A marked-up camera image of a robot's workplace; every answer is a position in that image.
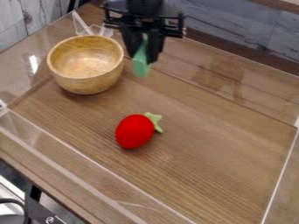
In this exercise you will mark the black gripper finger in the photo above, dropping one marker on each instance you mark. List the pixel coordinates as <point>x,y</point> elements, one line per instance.
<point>132,38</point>
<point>155,45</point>

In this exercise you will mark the brown wooden bowl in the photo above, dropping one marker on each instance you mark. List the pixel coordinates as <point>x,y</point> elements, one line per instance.
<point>85,64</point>

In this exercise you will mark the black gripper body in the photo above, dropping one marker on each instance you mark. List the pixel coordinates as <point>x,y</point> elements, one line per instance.
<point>143,15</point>

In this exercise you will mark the clear acrylic tray enclosure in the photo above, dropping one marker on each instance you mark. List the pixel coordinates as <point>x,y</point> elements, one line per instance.
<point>191,146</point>

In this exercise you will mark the green rectangular block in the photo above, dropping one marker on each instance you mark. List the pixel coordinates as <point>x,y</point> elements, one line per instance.
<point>141,66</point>

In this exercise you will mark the black table leg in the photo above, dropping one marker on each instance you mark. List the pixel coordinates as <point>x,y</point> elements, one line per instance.
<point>35,193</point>

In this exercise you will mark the red plush strawberry toy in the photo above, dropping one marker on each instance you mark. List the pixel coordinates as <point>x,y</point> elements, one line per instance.
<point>136,129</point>

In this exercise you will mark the black device with logo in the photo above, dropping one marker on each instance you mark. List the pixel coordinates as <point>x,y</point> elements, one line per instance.
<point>35,212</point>

